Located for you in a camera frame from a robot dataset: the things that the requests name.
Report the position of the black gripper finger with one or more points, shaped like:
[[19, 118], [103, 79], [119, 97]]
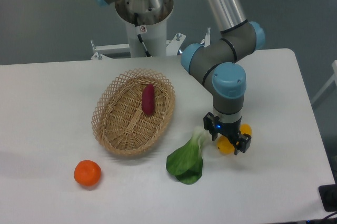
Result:
[[210, 123], [241, 142]]

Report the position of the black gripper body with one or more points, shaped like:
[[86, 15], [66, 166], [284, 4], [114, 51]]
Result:
[[230, 130]]

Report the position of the yellow mango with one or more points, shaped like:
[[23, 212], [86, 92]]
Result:
[[223, 144]]

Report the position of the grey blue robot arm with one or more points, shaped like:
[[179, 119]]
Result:
[[214, 66]]

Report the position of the green bok choy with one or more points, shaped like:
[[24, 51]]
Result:
[[186, 162]]

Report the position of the purple sweet potato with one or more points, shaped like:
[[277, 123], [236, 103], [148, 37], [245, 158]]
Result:
[[148, 100]]

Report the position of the woven wicker basket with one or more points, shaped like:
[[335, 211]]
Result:
[[119, 123]]

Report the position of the black device at table edge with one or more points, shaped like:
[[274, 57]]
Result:
[[328, 197]]

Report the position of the orange tangerine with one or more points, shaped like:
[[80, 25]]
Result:
[[87, 173]]

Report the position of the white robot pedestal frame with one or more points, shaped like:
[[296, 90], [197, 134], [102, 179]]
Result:
[[143, 41]]

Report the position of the white frame at right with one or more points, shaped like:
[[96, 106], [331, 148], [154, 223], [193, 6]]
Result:
[[327, 88]]

